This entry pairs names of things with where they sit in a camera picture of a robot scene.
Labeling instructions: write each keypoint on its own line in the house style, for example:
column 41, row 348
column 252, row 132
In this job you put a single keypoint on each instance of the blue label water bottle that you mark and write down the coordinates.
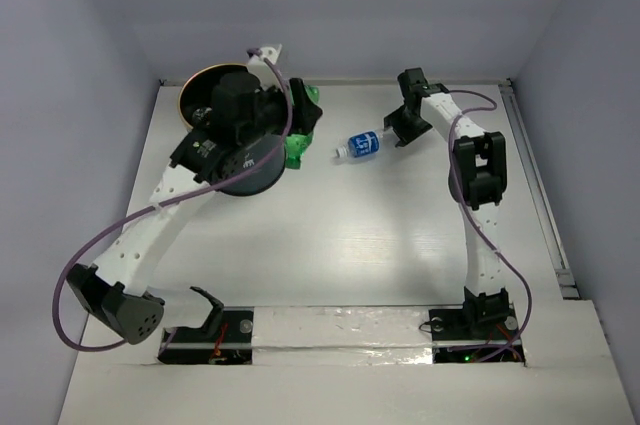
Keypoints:
column 362, row 145

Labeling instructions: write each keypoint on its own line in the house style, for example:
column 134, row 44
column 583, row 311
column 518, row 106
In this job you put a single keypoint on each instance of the dark bin with gold rim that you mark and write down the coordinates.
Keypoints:
column 253, row 164

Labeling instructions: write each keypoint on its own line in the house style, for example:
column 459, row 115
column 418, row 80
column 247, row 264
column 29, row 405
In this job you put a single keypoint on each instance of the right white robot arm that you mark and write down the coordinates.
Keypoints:
column 477, row 182

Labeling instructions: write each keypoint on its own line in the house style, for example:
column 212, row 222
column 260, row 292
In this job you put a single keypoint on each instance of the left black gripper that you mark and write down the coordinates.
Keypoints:
column 304, row 106

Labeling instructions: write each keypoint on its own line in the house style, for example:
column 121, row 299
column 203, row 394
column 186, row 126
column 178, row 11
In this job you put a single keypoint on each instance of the clear bottle white cap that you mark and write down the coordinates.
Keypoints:
column 201, row 117

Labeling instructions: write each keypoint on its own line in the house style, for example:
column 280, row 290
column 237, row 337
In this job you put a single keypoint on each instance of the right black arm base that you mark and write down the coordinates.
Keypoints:
column 481, row 329

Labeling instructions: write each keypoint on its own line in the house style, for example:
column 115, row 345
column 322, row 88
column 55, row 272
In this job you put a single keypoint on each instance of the silver foil tape strip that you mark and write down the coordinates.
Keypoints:
column 340, row 336

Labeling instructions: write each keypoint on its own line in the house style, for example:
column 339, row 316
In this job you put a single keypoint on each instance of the metal rail at table edge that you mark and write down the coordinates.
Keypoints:
column 564, row 275

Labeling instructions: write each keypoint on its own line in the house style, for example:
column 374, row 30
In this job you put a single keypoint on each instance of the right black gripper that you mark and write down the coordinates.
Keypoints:
column 407, row 135

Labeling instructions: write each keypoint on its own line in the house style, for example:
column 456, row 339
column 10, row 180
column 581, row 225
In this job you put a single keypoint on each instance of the green plastic bottle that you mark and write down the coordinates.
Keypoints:
column 296, row 144

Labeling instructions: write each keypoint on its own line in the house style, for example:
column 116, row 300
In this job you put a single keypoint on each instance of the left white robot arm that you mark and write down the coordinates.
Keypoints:
column 115, row 287

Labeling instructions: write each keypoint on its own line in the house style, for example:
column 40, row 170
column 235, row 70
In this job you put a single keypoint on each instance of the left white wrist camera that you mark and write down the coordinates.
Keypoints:
column 258, row 58

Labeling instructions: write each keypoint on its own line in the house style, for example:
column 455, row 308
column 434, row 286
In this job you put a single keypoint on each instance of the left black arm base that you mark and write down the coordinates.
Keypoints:
column 224, row 338

